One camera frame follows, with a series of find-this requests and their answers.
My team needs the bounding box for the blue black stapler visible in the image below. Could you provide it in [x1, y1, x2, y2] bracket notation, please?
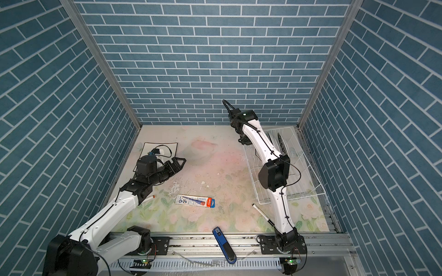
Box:
[212, 227, 237, 265]

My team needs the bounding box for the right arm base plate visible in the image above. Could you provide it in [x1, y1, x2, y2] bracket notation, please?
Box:
[256, 235, 307, 255]

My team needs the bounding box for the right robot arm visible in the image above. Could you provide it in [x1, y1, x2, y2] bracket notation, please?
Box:
[222, 100, 300, 253]

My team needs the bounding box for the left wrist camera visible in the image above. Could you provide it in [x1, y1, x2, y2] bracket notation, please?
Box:
[148, 148, 165, 157]

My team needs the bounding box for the white square plate black rim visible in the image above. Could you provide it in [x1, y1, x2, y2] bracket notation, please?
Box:
[138, 142, 178, 174]

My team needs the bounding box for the white round plate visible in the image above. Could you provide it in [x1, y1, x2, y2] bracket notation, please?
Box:
[267, 132, 281, 156]

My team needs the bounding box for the black patterned round plate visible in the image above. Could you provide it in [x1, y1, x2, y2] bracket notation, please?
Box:
[277, 133, 288, 156]

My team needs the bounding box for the red marker pen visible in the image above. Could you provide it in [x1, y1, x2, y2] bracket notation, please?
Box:
[143, 195, 155, 204]

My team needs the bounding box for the white slotted cable duct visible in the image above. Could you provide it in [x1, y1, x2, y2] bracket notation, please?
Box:
[110, 258, 282, 272]

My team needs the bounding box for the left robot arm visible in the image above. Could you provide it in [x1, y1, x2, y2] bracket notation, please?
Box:
[43, 154, 186, 276]

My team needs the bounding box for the black white marker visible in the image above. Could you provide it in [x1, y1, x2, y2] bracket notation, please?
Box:
[252, 204, 275, 227]

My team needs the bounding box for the white wire dish rack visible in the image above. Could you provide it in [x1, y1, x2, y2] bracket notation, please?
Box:
[244, 127, 325, 205]

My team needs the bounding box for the aluminium mounting rail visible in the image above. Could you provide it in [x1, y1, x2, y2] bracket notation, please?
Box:
[103, 233, 356, 267]

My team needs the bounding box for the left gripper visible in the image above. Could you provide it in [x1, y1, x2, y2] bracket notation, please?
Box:
[148, 157, 186, 187]

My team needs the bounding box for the blue white pen box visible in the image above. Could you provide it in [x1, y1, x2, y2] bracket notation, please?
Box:
[175, 194, 215, 208]

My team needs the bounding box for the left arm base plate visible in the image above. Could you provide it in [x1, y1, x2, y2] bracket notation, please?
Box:
[137, 236, 170, 255]

